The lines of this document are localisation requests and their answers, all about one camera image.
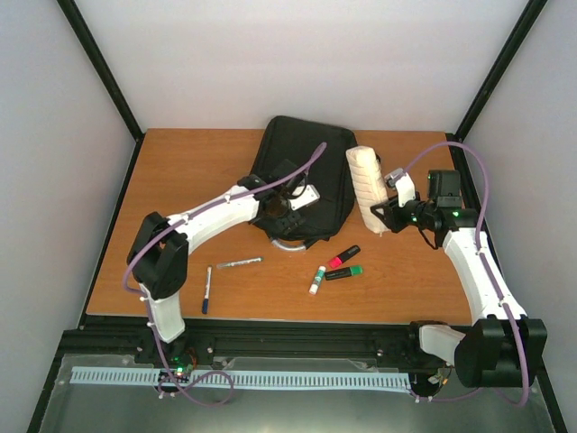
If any light blue cable duct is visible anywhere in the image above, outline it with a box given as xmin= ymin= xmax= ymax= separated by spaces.
xmin=69 ymin=366 xmax=411 ymax=392

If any green lit circuit board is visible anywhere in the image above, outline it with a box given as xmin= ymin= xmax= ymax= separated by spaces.
xmin=173 ymin=360 xmax=197 ymax=378

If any black frame post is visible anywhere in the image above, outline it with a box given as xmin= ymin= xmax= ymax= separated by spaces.
xmin=453 ymin=0 xmax=549 ymax=139
xmin=56 ymin=0 xmax=145 ymax=142

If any beige ribbed pencil pouch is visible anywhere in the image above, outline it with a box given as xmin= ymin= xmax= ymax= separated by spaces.
xmin=345 ymin=146 xmax=389 ymax=235

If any white green glue stick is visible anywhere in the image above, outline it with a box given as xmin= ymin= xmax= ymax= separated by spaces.
xmin=308 ymin=265 xmax=326 ymax=295

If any pink highlighter marker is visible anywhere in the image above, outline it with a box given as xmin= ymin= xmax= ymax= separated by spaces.
xmin=328 ymin=244 xmax=361 ymax=270

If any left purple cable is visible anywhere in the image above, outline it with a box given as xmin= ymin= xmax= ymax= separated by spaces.
xmin=122 ymin=141 xmax=328 ymax=407

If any black student backpack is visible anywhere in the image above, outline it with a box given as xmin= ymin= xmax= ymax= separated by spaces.
xmin=237 ymin=115 xmax=357 ymax=247

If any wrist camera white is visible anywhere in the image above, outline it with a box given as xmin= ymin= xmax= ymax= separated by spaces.
xmin=288 ymin=185 xmax=321 ymax=211
xmin=385 ymin=168 xmax=416 ymax=207

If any left black frame post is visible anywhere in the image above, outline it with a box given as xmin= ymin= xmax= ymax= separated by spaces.
xmin=56 ymin=0 xmax=145 ymax=142

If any green highlighter marker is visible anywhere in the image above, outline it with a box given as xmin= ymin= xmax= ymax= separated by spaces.
xmin=325 ymin=265 xmax=363 ymax=281

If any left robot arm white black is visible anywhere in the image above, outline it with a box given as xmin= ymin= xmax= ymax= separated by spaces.
xmin=122 ymin=161 xmax=312 ymax=364

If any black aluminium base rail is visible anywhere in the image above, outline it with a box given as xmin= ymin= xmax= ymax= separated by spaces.
xmin=57 ymin=316 xmax=445 ymax=372

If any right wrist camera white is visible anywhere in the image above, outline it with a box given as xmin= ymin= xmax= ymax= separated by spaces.
xmin=385 ymin=168 xmax=416 ymax=207

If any right black frame post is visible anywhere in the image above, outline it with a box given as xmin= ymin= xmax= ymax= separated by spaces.
xmin=453 ymin=0 xmax=549 ymax=139

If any clear silver pen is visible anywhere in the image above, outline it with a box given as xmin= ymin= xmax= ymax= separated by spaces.
xmin=216 ymin=257 xmax=263 ymax=269

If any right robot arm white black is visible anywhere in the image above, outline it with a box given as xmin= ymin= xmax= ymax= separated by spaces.
xmin=371 ymin=169 xmax=547 ymax=388

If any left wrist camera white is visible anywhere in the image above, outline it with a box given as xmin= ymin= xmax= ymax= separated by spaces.
xmin=288 ymin=185 xmax=321 ymax=211

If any blue whiteboard marker pen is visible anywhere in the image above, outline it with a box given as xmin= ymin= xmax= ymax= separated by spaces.
xmin=201 ymin=265 xmax=213 ymax=315

